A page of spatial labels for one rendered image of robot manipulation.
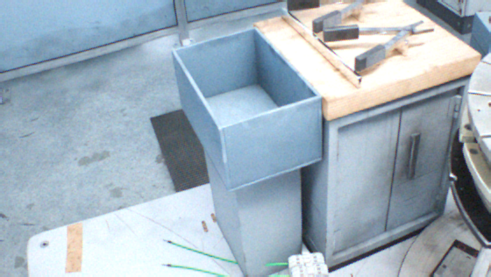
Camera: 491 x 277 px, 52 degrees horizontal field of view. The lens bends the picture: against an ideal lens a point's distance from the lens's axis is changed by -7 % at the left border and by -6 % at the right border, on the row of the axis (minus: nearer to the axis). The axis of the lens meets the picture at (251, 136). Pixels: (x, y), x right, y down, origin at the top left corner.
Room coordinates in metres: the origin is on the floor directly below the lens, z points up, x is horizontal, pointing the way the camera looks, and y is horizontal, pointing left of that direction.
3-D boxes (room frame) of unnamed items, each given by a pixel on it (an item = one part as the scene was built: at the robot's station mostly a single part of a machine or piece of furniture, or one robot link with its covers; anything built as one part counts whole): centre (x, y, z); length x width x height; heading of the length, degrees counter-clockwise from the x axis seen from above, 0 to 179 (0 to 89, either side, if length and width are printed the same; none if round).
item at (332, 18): (0.54, -0.10, 1.09); 0.04 x 0.01 x 0.02; 124
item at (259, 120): (0.49, 0.01, 0.92); 0.17 x 0.11 x 0.28; 19
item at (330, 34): (0.51, -0.11, 1.09); 0.04 x 0.01 x 0.02; 94
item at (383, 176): (0.54, -0.14, 0.91); 0.19 x 0.19 x 0.26; 19
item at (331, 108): (0.54, -0.14, 1.05); 0.20 x 0.19 x 0.02; 109
